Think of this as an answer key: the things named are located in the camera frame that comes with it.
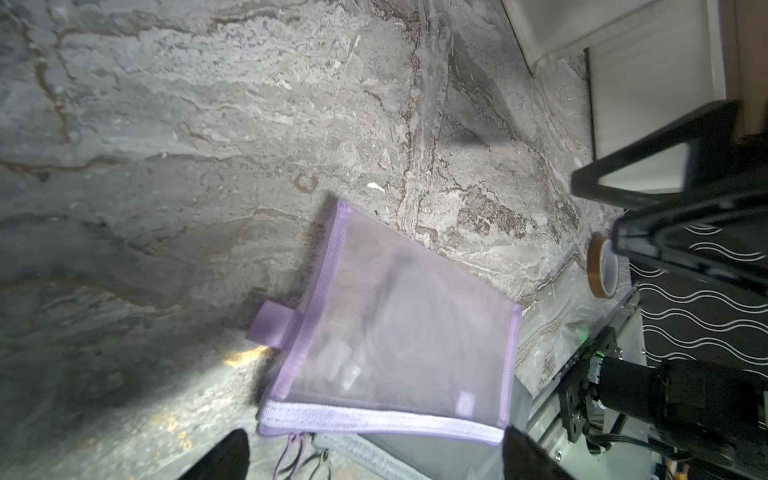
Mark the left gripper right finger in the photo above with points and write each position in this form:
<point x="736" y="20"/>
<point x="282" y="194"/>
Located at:
<point x="524" y="459"/>

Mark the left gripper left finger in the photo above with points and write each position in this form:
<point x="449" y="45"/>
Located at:
<point x="229" y="459"/>

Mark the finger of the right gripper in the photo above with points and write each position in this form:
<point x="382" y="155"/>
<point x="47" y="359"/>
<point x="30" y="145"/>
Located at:
<point x="715" y="233"/>
<point x="692" y="151"/>

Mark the small purple mesh pouch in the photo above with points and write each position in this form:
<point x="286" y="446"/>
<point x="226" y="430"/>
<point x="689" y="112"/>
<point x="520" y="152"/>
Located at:
<point x="391" y="338"/>

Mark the white canvas tote bag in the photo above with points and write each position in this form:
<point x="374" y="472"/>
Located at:
<point x="547" y="30"/>

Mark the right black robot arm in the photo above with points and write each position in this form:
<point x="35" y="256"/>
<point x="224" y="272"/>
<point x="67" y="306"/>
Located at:
<point x="704" y="387"/>

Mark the brown lid storage box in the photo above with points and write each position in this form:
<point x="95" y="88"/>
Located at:
<point x="683" y="55"/>

